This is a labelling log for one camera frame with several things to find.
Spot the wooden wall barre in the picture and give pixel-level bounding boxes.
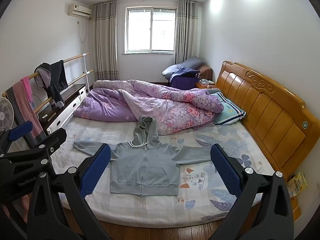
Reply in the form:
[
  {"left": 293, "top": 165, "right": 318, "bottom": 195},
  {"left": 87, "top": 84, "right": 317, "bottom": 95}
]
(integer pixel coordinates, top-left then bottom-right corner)
[{"left": 2, "top": 52, "right": 95, "bottom": 114}]

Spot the air conditioner power cable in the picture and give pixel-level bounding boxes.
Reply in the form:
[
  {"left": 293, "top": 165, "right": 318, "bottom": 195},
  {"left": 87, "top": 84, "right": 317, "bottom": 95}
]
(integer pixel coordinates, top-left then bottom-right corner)
[{"left": 76, "top": 20, "right": 88, "bottom": 43}]

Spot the grey zip hoodie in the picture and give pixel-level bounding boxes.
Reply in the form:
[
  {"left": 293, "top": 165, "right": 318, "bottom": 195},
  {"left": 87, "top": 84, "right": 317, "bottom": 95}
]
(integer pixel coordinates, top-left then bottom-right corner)
[{"left": 72, "top": 116, "right": 218, "bottom": 197}]

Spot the white standing fan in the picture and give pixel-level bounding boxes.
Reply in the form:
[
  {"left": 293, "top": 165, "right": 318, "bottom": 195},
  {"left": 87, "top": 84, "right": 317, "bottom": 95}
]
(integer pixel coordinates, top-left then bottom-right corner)
[{"left": 0, "top": 97, "right": 14, "bottom": 132}]

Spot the window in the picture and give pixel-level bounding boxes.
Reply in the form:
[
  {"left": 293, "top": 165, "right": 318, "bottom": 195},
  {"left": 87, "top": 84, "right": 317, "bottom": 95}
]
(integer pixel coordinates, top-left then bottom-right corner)
[{"left": 124, "top": 7, "right": 178, "bottom": 54}]

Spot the purple blanket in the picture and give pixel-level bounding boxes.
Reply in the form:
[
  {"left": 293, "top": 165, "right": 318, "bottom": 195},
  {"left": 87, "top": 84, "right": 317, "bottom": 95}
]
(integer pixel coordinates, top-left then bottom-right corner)
[{"left": 169, "top": 67, "right": 201, "bottom": 90}]

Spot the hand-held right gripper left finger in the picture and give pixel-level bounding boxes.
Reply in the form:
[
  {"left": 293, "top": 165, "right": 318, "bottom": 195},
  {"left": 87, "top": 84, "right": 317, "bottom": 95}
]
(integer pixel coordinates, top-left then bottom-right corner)
[{"left": 27, "top": 143, "right": 112, "bottom": 240}]

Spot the yellow packet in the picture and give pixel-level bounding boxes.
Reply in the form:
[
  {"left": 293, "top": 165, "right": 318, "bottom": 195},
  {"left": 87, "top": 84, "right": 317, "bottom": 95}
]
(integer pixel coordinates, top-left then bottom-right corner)
[{"left": 286, "top": 172, "right": 308, "bottom": 200}]

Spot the dark hanging jacket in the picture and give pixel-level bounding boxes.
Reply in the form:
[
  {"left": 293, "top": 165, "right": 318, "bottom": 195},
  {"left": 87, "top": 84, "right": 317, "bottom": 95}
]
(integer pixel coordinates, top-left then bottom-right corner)
[{"left": 34, "top": 59, "right": 68, "bottom": 109}]

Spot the purple floral quilt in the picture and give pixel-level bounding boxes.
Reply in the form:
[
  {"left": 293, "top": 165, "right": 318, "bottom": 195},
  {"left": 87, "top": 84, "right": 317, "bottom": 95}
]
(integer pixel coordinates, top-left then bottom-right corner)
[{"left": 73, "top": 79, "right": 224, "bottom": 135}]

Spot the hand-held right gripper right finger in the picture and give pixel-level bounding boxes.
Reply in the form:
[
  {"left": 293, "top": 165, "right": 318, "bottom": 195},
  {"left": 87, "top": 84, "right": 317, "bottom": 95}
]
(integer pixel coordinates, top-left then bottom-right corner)
[{"left": 210, "top": 144, "right": 296, "bottom": 240}]

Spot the grey striped curtain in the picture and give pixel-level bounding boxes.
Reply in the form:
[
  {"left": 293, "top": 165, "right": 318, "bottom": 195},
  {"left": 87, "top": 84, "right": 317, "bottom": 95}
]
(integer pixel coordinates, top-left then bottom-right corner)
[
  {"left": 90, "top": 0, "right": 118, "bottom": 82},
  {"left": 174, "top": 0, "right": 202, "bottom": 65}
]

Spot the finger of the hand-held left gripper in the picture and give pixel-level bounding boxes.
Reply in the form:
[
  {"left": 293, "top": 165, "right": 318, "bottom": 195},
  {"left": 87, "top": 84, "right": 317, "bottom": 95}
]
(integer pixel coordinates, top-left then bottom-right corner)
[
  {"left": 0, "top": 127, "right": 68, "bottom": 177},
  {"left": 0, "top": 121, "right": 34, "bottom": 155}
]

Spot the pink towel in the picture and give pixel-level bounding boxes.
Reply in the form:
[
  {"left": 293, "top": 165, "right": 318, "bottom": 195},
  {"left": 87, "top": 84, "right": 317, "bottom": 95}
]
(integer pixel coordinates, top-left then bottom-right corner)
[{"left": 12, "top": 77, "right": 44, "bottom": 137}]

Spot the dark-topped white cabinet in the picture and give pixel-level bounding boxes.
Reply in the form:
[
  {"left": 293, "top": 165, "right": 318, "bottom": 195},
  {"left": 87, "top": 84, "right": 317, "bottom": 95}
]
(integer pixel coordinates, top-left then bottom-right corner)
[{"left": 37, "top": 84, "right": 88, "bottom": 135}]

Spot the grey-blue pillow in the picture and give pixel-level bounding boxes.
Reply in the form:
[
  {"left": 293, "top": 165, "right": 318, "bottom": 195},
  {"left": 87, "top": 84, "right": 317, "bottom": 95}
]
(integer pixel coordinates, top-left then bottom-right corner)
[{"left": 179, "top": 56, "right": 206, "bottom": 71}]

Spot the striped teal pillow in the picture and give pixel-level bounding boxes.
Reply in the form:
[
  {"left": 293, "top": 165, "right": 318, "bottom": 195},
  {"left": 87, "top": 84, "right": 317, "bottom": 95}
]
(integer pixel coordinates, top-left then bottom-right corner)
[{"left": 210, "top": 90, "right": 247, "bottom": 127}]

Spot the wooden nightstand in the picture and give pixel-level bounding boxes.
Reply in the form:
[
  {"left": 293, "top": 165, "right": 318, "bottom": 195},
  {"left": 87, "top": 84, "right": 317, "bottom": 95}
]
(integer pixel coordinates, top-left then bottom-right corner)
[{"left": 195, "top": 79, "right": 216, "bottom": 89}]

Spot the white air conditioner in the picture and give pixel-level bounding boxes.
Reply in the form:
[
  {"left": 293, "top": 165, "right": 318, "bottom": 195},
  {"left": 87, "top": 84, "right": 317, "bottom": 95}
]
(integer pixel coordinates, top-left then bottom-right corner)
[{"left": 67, "top": 3, "right": 92, "bottom": 20}]

